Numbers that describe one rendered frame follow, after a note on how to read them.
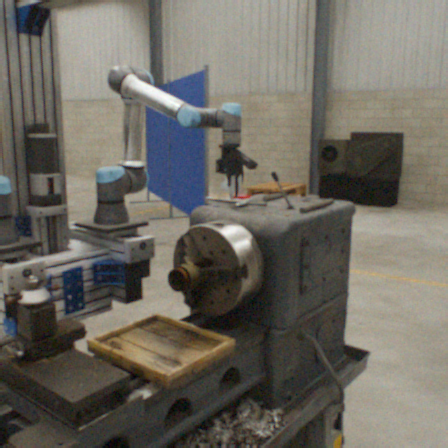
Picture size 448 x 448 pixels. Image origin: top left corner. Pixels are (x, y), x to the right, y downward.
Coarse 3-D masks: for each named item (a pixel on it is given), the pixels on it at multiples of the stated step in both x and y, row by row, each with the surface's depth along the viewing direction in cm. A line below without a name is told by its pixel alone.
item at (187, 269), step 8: (184, 264) 159; (192, 264) 158; (176, 272) 154; (184, 272) 154; (192, 272) 156; (168, 280) 157; (176, 280) 159; (184, 280) 153; (192, 280) 155; (176, 288) 156; (184, 288) 154; (192, 288) 158
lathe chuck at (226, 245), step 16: (208, 224) 165; (224, 224) 166; (208, 240) 163; (224, 240) 159; (240, 240) 161; (176, 256) 174; (208, 256) 164; (224, 256) 160; (240, 256) 157; (256, 272) 162; (208, 288) 167; (224, 288) 162; (240, 288) 158; (208, 304) 168; (224, 304) 163; (240, 304) 165
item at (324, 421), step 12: (300, 336) 180; (324, 360) 179; (324, 408) 198; (336, 408) 203; (312, 420) 199; (324, 420) 195; (336, 420) 201; (312, 432) 200; (324, 432) 196; (336, 432) 205; (312, 444) 200; (324, 444) 197; (336, 444) 206
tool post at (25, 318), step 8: (24, 304) 123; (40, 304) 124; (48, 304) 127; (24, 312) 124; (32, 312) 122; (40, 312) 123; (48, 312) 125; (56, 312) 128; (24, 320) 124; (32, 320) 123; (40, 320) 124; (48, 320) 125; (56, 320) 128; (24, 328) 125; (32, 328) 123; (40, 328) 124; (48, 328) 126; (56, 328) 129; (24, 336) 126; (32, 336) 123; (40, 336) 124; (48, 336) 127
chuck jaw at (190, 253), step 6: (186, 234) 169; (180, 240) 166; (186, 240) 165; (192, 240) 167; (180, 246) 166; (186, 246) 165; (192, 246) 166; (180, 252) 164; (186, 252) 162; (192, 252) 164; (198, 252) 166; (180, 258) 164; (186, 258) 161; (192, 258) 162; (198, 258) 164; (204, 258) 166; (180, 264) 162; (198, 264) 166
